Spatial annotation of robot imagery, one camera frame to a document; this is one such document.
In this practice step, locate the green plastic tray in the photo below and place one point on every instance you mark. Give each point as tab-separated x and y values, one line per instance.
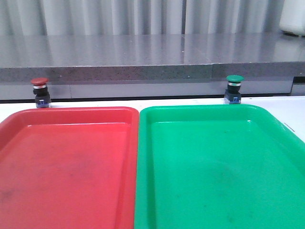
218	167

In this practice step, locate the grey stone platform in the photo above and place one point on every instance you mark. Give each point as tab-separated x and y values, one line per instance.
87	67

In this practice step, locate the green mushroom push button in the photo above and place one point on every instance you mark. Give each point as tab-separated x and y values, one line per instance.
232	94

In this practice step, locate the red plastic tray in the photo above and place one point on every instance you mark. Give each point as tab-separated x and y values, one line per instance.
68	168

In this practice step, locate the red mushroom push button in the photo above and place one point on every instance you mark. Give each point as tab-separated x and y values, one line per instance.
40	89

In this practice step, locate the white container in background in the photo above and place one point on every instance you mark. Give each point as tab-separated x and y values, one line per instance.
292	19

